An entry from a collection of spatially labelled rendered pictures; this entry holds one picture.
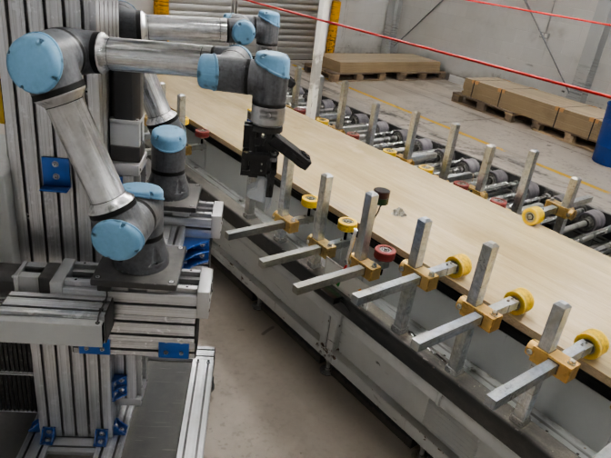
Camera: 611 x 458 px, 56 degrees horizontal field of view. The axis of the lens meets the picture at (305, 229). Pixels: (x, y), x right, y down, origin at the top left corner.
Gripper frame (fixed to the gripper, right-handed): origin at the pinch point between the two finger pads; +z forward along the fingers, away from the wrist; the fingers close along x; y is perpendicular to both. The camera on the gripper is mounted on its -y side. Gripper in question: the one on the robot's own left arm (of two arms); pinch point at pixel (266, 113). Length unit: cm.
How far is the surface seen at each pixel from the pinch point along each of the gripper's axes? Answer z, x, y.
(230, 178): 64, -94, 14
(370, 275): 47, 33, -42
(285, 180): 31.8, -15.5, -11.2
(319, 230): 44, 5, -25
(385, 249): 41, 23, -48
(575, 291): 41, 43, -114
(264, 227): 50, -6, -4
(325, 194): 27.9, 5.3, -25.3
